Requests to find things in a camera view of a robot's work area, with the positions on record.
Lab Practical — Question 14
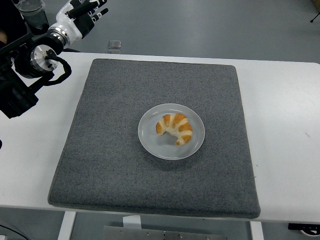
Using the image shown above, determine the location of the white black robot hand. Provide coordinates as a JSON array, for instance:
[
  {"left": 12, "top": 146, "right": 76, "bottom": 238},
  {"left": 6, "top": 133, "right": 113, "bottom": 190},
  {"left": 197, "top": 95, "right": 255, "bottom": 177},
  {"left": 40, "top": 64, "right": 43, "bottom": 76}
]
[{"left": 55, "top": 0, "right": 110, "bottom": 40}]

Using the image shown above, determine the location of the golden croissant bread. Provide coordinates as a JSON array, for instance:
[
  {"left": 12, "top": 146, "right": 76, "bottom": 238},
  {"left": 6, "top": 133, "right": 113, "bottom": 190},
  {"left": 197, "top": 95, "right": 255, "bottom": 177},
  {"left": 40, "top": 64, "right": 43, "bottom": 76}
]
[{"left": 155, "top": 112, "right": 194, "bottom": 146}]

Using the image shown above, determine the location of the round grey plate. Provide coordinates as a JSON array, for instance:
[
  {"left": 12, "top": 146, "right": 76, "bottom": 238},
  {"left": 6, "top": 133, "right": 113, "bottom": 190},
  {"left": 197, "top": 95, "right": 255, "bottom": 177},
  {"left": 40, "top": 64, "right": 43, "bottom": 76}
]
[{"left": 137, "top": 103, "right": 206, "bottom": 161}]

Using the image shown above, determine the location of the clear bin with black liner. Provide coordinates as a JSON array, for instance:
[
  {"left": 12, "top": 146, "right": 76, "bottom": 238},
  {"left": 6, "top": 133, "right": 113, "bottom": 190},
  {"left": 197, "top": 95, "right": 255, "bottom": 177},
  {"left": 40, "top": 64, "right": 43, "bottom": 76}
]
[{"left": 13, "top": 0, "right": 50, "bottom": 35}]

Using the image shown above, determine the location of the grey felt mat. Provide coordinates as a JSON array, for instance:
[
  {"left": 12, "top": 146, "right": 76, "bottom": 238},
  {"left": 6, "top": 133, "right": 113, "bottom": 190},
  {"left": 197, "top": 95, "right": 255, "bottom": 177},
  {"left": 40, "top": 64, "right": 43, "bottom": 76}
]
[{"left": 47, "top": 58, "right": 262, "bottom": 220}]

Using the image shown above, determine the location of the white table leg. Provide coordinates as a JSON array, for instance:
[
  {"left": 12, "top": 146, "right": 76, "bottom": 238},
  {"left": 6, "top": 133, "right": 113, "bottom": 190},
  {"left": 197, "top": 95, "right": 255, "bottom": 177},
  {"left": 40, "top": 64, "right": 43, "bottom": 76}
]
[
  {"left": 249, "top": 221, "right": 264, "bottom": 240},
  {"left": 57, "top": 211, "right": 77, "bottom": 240}
]

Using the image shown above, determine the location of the black table control panel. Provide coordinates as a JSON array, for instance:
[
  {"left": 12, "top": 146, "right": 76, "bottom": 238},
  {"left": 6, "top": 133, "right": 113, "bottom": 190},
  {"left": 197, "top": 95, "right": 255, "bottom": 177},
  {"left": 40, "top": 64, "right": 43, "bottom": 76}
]
[{"left": 287, "top": 222, "right": 320, "bottom": 231}]

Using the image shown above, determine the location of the white table bracket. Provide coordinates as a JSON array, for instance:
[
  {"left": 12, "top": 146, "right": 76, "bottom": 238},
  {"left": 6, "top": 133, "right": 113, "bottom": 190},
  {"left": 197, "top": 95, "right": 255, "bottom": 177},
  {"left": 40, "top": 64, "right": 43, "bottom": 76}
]
[{"left": 122, "top": 215, "right": 143, "bottom": 230}]

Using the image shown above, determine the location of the black floor cable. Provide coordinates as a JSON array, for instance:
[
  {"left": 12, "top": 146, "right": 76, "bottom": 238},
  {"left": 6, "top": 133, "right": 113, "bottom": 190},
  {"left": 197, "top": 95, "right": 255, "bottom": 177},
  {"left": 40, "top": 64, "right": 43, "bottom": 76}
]
[{"left": 0, "top": 223, "right": 28, "bottom": 240}]

